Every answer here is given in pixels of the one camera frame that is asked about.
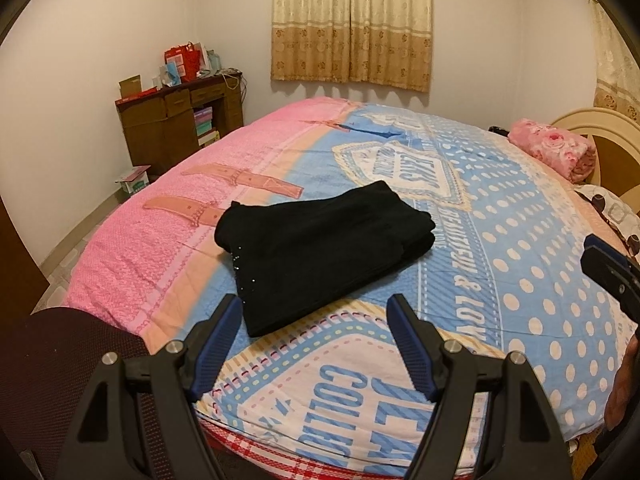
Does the black garment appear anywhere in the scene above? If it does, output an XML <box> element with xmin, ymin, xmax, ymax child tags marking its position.
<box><xmin>214</xmin><ymin>181</ymin><xmax>435</xmax><ymax>338</ymax></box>

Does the person's right hand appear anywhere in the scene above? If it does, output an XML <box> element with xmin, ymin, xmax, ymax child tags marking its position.
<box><xmin>604</xmin><ymin>336</ymin><xmax>639</xmax><ymax>431</ymax></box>

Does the white patterned pillow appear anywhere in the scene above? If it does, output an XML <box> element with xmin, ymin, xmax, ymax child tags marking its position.
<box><xmin>574</xmin><ymin>184</ymin><xmax>639</xmax><ymax>259</ymax></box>

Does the cream wooden headboard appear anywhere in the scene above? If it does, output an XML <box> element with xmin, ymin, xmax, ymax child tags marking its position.
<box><xmin>552</xmin><ymin>107</ymin><xmax>640</xmax><ymax>214</ymax></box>

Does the blue pink patterned bedspread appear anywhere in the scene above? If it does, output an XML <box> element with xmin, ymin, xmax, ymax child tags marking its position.
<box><xmin>64</xmin><ymin>98</ymin><xmax>632</xmax><ymax>479</ymax></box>

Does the beige side curtain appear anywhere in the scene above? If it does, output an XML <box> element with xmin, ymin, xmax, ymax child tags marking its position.
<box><xmin>589</xmin><ymin>0</ymin><xmax>640</xmax><ymax>122</ymax></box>

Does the small white cardboard box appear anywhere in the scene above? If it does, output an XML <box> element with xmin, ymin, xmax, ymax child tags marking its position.
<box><xmin>115</xmin><ymin>165</ymin><xmax>151</xmax><ymax>196</ymax></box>

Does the brown wooden desk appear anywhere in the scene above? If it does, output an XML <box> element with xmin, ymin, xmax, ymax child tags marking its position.
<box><xmin>115</xmin><ymin>70</ymin><xmax>244</xmax><ymax>177</ymax></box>

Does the brown cardboard box on desk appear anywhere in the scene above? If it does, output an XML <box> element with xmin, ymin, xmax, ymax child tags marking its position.
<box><xmin>118</xmin><ymin>75</ymin><xmax>142</xmax><ymax>99</ymax></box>

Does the red gift bag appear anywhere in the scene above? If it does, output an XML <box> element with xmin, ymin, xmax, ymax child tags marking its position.
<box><xmin>164</xmin><ymin>42</ymin><xmax>201</xmax><ymax>82</ymax></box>

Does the beige patterned window curtain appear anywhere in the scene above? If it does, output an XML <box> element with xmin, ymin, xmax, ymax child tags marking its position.
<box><xmin>271</xmin><ymin>0</ymin><xmax>433</xmax><ymax>93</ymax></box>

